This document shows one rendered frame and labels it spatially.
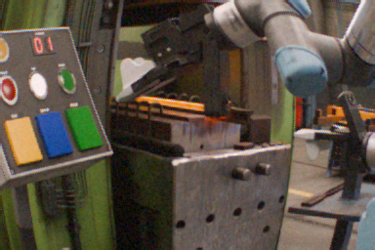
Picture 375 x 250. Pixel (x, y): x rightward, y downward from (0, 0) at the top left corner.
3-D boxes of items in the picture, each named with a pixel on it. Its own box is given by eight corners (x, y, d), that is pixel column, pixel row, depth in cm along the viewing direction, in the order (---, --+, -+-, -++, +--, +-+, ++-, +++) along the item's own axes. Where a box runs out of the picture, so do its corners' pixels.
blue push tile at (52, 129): (74, 150, 91) (59, 110, 92) (52, 156, 84) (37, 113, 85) (68, 154, 92) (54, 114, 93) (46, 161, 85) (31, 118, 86)
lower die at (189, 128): (239, 146, 143) (240, 109, 142) (170, 154, 131) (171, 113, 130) (135, 125, 175) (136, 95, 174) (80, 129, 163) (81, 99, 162)
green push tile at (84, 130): (104, 144, 100) (89, 105, 101) (82, 149, 93) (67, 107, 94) (98, 148, 101) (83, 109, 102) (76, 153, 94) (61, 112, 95)
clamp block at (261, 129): (271, 142, 151) (272, 116, 150) (249, 145, 146) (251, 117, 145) (240, 136, 160) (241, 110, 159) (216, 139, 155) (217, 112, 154)
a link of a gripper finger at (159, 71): (140, 81, 92) (187, 55, 88) (145, 92, 92) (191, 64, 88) (124, 83, 88) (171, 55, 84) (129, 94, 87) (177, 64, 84)
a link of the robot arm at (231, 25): (268, 40, 86) (251, 36, 79) (245, 51, 88) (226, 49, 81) (244, 2, 87) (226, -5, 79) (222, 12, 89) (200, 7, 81)
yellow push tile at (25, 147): (43, 157, 82) (30, 116, 83) (21, 164, 76) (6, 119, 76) (38, 162, 83) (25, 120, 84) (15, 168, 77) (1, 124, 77)
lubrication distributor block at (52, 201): (67, 225, 126) (61, 173, 124) (49, 226, 122) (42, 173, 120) (62, 221, 128) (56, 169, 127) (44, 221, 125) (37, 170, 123)
